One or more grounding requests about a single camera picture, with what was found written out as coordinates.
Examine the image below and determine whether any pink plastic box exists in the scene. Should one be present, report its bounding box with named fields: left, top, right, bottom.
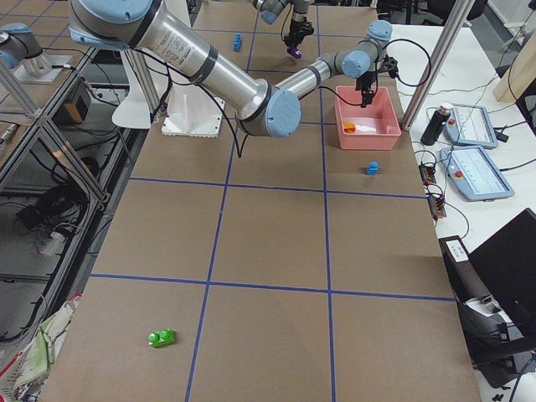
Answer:
left=334, top=85, right=401, bottom=151

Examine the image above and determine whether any far grey usb hub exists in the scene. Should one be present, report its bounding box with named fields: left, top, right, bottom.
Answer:
left=419, top=163, right=436, bottom=185

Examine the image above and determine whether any small blue block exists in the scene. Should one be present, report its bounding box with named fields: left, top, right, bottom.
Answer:
left=366, top=161, right=379, bottom=176

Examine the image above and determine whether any teach pendant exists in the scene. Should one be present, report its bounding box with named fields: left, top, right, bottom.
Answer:
left=443, top=104, right=498, bottom=149
left=440, top=146, right=515, bottom=202

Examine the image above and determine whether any black water bottle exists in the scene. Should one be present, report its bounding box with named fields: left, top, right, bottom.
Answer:
left=420, top=106, right=451, bottom=146

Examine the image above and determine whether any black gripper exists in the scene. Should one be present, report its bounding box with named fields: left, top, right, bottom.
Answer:
left=283, top=18, right=314, bottom=47
left=356, top=71, right=377, bottom=107

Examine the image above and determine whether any black laptop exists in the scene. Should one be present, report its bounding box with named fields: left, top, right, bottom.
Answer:
left=439, top=209, right=535, bottom=388

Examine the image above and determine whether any crumpled plastic bag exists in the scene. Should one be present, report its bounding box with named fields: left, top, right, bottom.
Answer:
left=1, top=293, right=82, bottom=401

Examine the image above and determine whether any long blue four-stud block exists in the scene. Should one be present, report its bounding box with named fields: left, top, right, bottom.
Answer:
left=233, top=33, right=242, bottom=52

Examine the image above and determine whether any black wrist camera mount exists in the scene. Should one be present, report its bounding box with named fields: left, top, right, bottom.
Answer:
left=379, top=55, right=399, bottom=79

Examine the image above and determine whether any purple block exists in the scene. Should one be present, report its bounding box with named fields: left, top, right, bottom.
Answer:
left=286, top=47, right=302, bottom=59

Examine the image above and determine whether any grey usb hub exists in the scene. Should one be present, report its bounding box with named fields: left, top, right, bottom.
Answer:
left=427, top=193, right=446, bottom=221
left=419, top=163, right=436, bottom=185

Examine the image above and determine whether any aluminium frame post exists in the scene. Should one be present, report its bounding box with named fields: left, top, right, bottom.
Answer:
left=400, top=0, right=475, bottom=131

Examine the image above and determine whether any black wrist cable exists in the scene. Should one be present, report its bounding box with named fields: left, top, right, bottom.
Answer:
left=317, top=39, right=431, bottom=106

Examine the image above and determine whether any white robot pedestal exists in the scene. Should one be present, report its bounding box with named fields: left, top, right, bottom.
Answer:
left=112, top=49, right=224, bottom=137

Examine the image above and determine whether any near grey usb hub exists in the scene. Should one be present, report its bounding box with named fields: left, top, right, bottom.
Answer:
left=427, top=193, right=446, bottom=221

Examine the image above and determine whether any near teach pendant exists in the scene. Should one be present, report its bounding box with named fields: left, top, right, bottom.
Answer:
left=440, top=146, right=515, bottom=202

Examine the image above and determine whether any far teach pendant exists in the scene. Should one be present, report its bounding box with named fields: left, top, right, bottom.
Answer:
left=443, top=104, right=498, bottom=149

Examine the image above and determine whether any orange sloped block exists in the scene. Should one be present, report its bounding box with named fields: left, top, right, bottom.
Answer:
left=343, top=121, right=357, bottom=135

